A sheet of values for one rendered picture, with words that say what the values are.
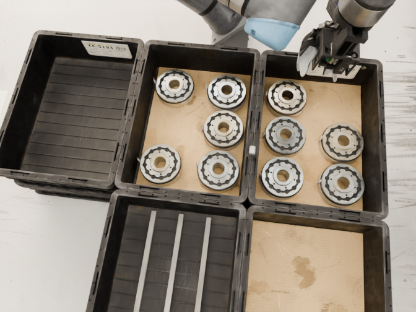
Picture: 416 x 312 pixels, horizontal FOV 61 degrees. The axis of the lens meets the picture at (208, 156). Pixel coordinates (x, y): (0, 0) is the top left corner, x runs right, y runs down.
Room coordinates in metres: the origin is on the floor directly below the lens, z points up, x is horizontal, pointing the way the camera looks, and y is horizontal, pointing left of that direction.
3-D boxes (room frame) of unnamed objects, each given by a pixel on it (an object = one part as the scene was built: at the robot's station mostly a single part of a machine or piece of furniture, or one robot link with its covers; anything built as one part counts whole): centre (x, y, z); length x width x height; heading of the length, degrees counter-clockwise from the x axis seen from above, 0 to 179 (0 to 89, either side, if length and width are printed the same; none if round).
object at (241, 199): (0.37, 0.03, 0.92); 0.40 x 0.30 x 0.02; 168
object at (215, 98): (0.46, -0.07, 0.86); 0.10 x 0.10 x 0.01
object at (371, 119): (0.31, -0.26, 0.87); 0.40 x 0.30 x 0.11; 168
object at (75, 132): (0.44, 0.32, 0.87); 0.40 x 0.30 x 0.11; 168
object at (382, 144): (0.31, -0.26, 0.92); 0.40 x 0.30 x 0.02; 168
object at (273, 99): (0.43, -0.22, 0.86); 0.10 x 0.10 x 0.01
